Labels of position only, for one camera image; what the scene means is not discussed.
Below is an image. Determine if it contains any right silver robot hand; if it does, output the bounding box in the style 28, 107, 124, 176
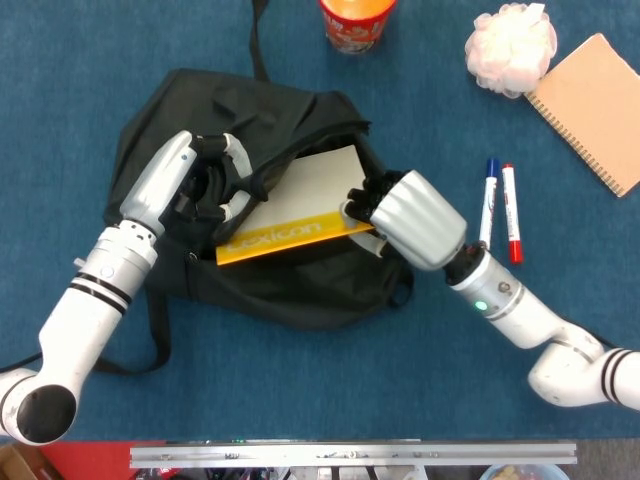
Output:
338, 169, 469, 272

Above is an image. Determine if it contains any red orange noodle cup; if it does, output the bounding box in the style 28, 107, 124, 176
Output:
318, 0, 399, 55

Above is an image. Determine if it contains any red board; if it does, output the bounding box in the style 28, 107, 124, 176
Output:
35, 440, 167, 480

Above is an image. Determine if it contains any blue capped white marker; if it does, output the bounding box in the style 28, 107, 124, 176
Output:
478, 158, 502, 247

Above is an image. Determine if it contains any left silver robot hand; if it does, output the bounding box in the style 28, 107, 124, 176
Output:
118, 130, 256, 236

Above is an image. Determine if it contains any white yellow Lexicon book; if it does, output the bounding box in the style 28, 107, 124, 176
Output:
215, 144, 376, 268

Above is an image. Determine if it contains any light blue plastic bowl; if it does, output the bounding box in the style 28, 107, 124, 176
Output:
478, 464, 570, 480

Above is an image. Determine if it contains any white mesh bath sponge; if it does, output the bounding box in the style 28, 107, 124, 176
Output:
464, 2, 558, 100

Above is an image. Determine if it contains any brown spiral notebook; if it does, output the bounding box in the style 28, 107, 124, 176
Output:
523, 32, 640, 199

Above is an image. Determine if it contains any aluminium profile rail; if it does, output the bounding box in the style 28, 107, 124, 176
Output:
129, 441, 579, 470

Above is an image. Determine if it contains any black fabric backpack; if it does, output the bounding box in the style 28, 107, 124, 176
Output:
92, 0, 415, 375

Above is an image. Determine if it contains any cardboard box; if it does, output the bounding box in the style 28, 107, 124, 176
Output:
0, 442, 64, 480

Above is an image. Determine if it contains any red capped white marker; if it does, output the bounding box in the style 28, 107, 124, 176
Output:
501, 163, 526, 265

